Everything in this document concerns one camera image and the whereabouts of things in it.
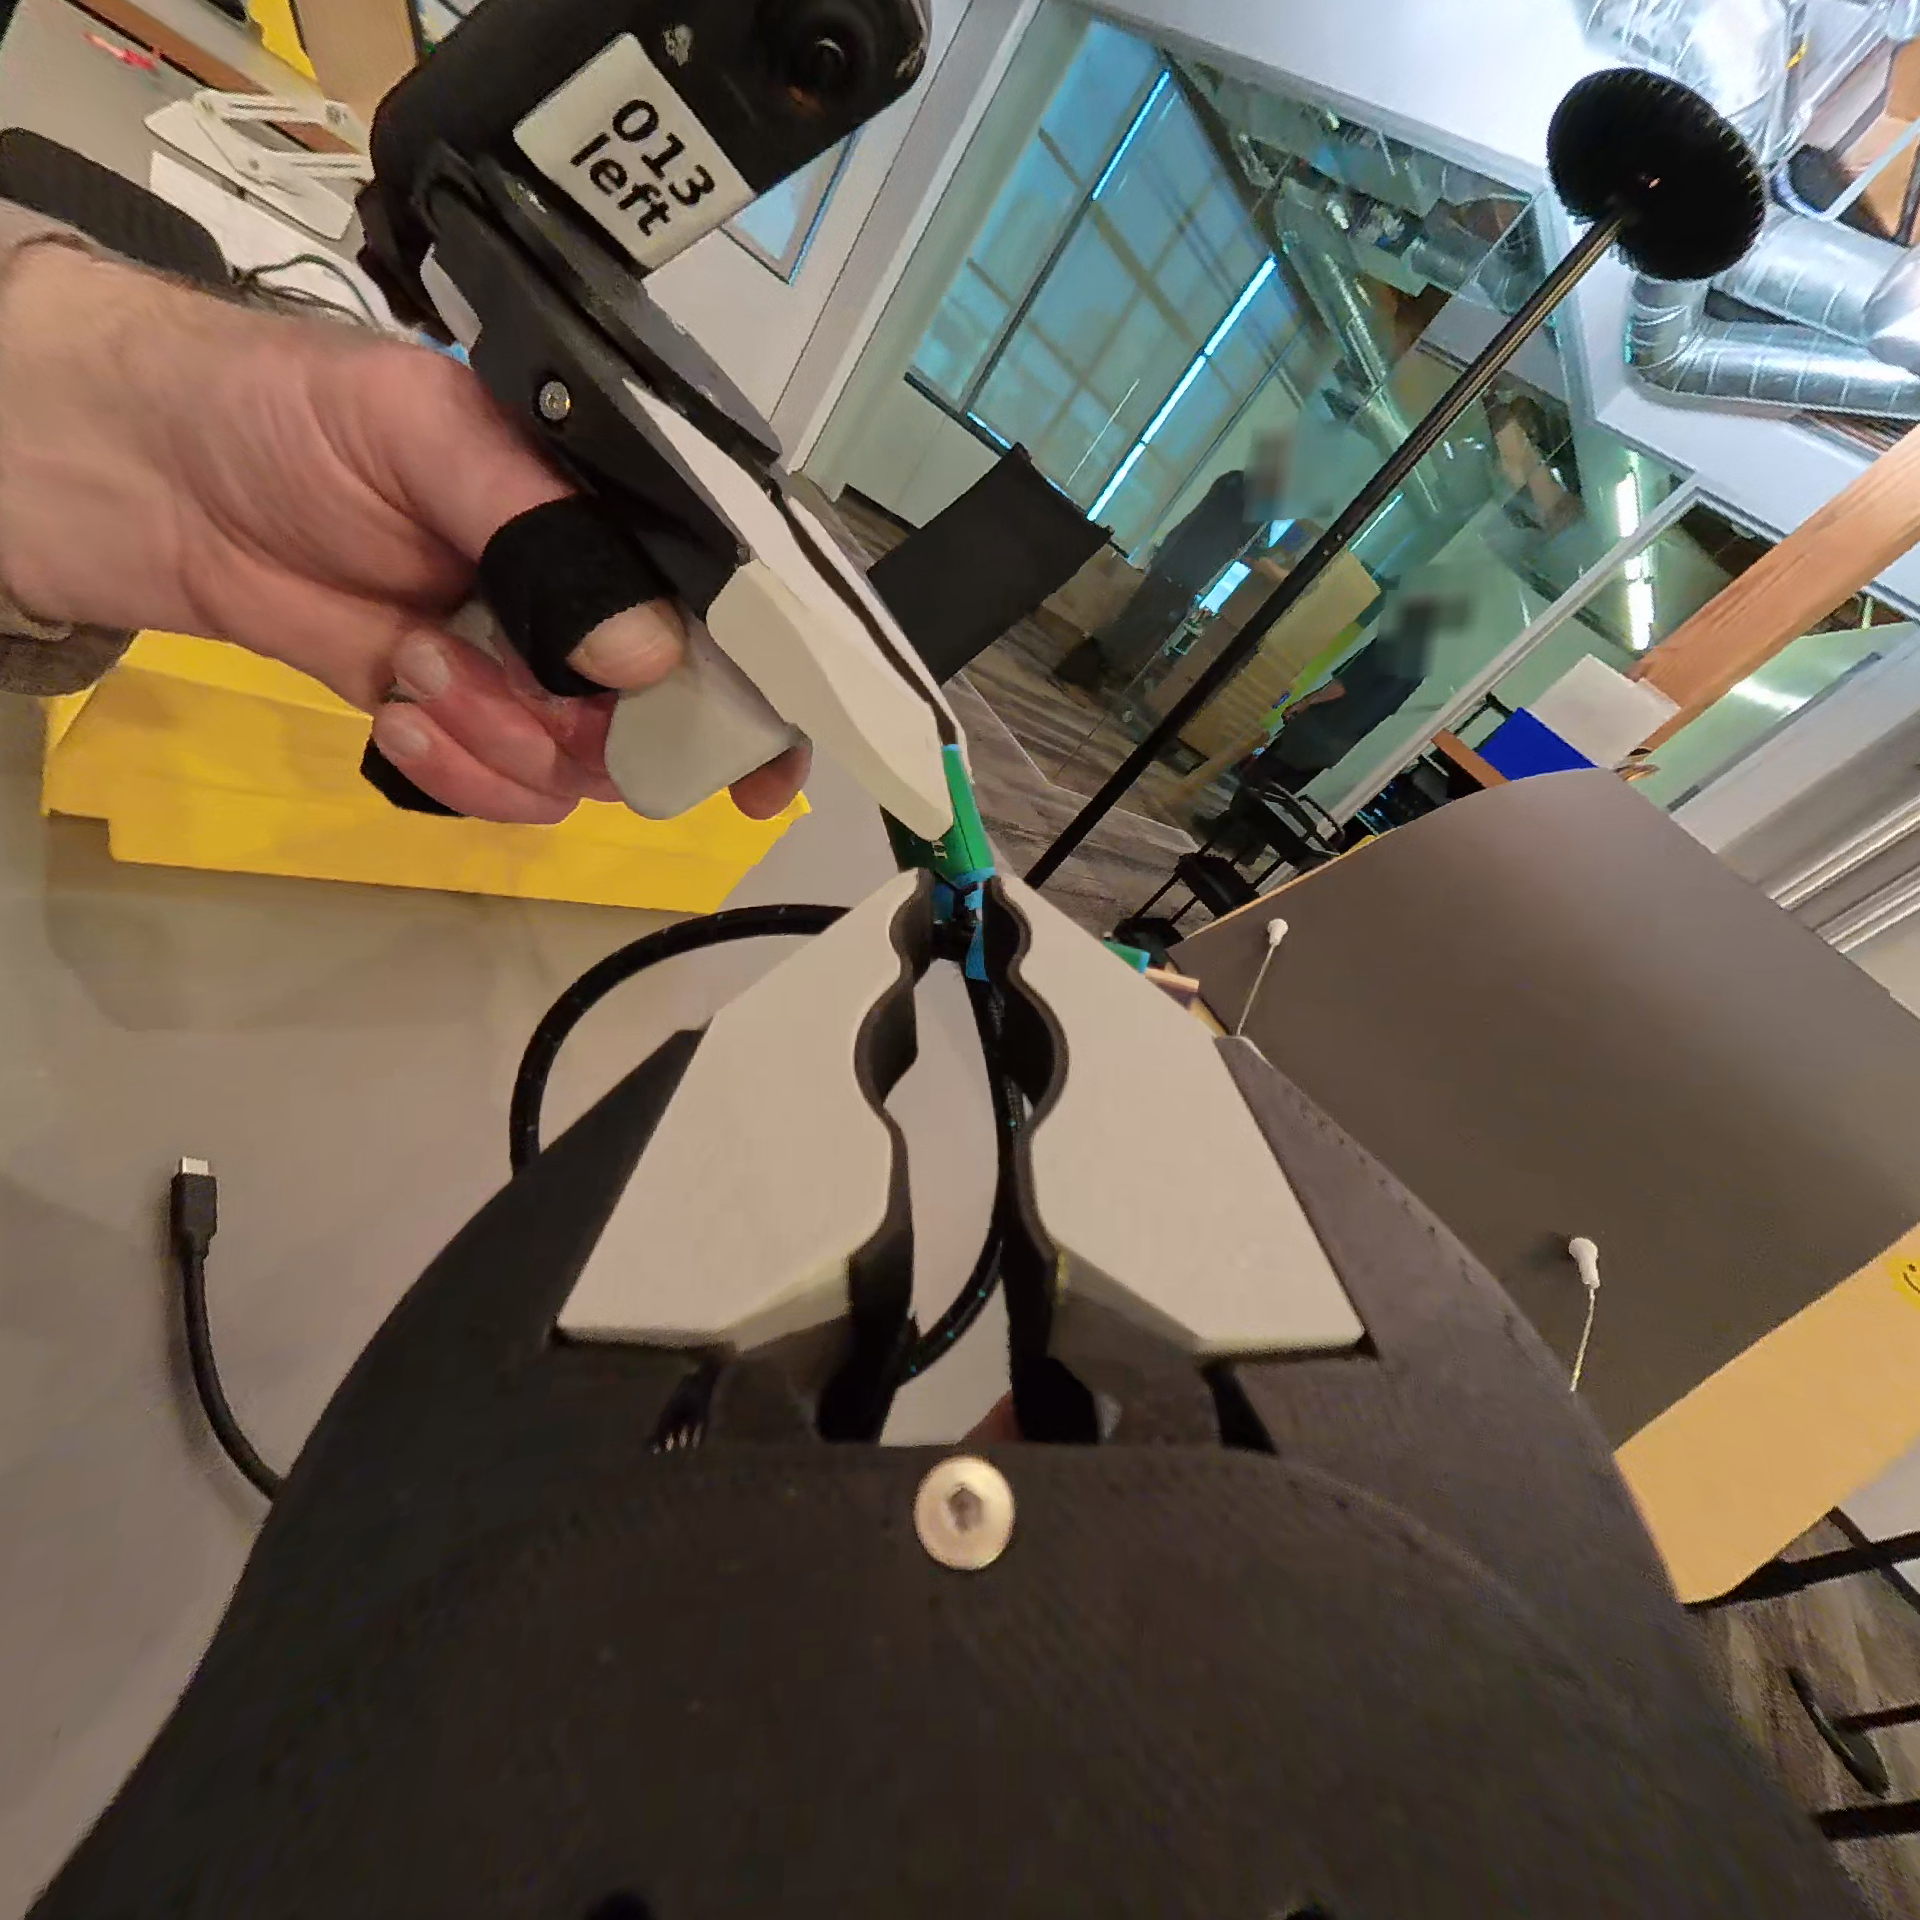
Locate white laptop stand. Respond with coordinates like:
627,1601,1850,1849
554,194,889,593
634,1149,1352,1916
1225,915,1613,1400
144,82,379,189

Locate blue plastic bin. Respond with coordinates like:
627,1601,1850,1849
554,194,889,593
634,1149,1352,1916
1471,705,1610,791

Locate yellow plastic bin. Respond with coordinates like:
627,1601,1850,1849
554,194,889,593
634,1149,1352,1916
46,625,816,921

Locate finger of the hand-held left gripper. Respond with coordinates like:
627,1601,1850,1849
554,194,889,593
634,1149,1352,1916
616,506,958,842
616,372,965,778

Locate wooden board with black surface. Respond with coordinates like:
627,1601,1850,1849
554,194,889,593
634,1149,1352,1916
1170,775,1920,1610

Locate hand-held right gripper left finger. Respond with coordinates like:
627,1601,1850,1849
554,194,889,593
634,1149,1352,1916
556,885,926,1361

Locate wooden ceiling beam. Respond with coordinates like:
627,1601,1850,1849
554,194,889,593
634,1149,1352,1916
1637,436,1920,759

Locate braided hdmi cable green plug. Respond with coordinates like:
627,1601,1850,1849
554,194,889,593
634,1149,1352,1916
506,745,1190,1418

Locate thin black switch cable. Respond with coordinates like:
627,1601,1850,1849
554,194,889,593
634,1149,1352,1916
173,1156,290,1501

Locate black pole with round base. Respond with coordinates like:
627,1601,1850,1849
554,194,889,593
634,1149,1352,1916
1029,68,1772,892

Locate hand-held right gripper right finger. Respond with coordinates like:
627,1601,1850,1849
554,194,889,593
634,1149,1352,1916
990,885,1368,1370

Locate silver ventilation ducts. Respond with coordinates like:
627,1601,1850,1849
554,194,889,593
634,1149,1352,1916
1621,2,1920,426

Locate person's left hand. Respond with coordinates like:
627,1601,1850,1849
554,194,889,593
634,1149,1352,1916
2,248,816,830

